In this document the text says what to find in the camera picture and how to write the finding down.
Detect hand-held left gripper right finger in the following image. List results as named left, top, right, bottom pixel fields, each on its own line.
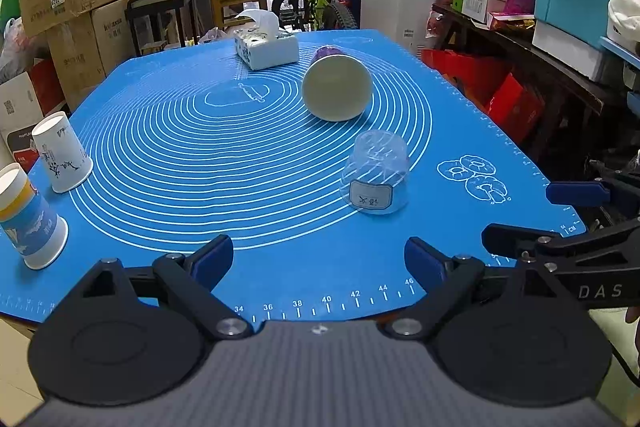
left=383, top=236, right=593, bottom=341

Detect red gift box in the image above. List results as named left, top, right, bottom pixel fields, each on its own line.
left=484, top=72, right=547, bottom=145

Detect white plastic bag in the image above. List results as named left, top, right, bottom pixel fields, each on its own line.
left=606, top=0, right=640, bottom=46

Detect white box red label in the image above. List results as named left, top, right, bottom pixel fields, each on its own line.
left=0, top=71, right=53, bottom=173

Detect white foam box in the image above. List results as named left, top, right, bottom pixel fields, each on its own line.
left=531, top=21, right=612, bottom=82

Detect clear plastic cup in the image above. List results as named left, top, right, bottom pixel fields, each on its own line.
left=341, top=130, right=411, bottom=214

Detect white blue tissue box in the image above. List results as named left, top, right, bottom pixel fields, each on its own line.
left=233, top=8, right=299, bottom=71

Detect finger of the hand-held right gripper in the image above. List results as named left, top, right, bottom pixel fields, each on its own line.
left=545, top=160, right=640, bottom=228
left=481, top=216, right=640, bottom=272

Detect plain brown cardboard box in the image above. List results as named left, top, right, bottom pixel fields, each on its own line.
left=47, top=0, right=135, bottom=112

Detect white paper cup ink print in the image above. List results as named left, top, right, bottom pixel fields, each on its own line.
left=31, top=110, right=94, bottom=194

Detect blue silicone baking mat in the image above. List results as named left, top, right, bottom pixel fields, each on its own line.
left=0, top=28, right=587, bottom=324

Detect cream paper cup purple print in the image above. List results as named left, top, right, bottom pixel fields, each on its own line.
left=301, top=46, right=374, bottom=123

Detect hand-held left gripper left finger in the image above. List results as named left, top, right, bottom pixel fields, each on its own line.
left=48, top=234, right=253, bottom=341

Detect dark wooden side table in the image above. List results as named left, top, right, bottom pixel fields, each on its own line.
left=431, top=2, right=640, bottom=168

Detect black metal stool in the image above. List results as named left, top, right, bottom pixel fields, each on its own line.
left=124, top=0, right=200, bottom=58

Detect paper cup yellow blue bands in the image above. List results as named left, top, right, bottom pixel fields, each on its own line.
left=0, top=162, right=69, bottom=271

